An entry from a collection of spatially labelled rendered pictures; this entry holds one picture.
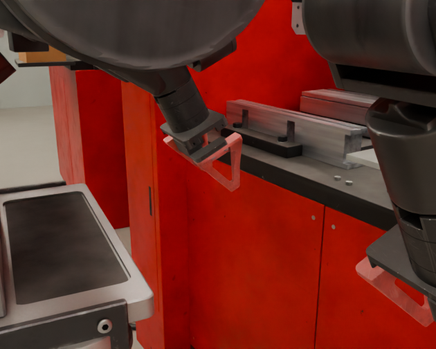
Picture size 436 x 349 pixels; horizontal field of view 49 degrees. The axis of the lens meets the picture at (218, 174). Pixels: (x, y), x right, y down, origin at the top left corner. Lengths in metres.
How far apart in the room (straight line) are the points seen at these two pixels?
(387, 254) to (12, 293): 0.24
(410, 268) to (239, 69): 1.32
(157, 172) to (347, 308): 0.71
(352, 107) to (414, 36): 1.28
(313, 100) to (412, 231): 1.32
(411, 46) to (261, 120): 1.19
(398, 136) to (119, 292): 0.20
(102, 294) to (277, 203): 0.89
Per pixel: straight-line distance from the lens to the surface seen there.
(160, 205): 1.53
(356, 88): 0.26
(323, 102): 1.56
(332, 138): 1.18
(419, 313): 0.40
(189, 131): 0.63
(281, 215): 1.18
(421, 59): 0.20
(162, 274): 1.63
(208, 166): 0.61
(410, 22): 0.20
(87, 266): 0.37
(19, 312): 0.33
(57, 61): 2.70
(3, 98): 7.56
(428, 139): 0.24
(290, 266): 1.21
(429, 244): 0.28
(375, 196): 1.01
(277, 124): 1.32
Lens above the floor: 1.21
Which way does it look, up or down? 18 degrees down
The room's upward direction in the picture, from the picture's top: straight up
